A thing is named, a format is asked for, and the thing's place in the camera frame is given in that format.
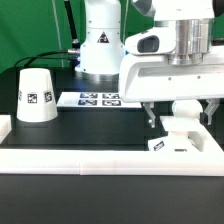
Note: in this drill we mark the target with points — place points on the white U-shaped fence frame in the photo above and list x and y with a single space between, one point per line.
209 162

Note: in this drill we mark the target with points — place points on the white lamp base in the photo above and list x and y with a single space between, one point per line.
182 135

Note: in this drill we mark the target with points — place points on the white lamp bulb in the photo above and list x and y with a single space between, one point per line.
187 108

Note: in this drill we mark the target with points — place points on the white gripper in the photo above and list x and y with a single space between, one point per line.
146 76

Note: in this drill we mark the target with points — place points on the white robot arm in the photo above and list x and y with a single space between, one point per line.
175 60

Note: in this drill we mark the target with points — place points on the white lamp shade cone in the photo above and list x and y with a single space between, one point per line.
36 101

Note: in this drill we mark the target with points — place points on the white marker tag sheet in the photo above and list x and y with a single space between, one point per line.
93 100

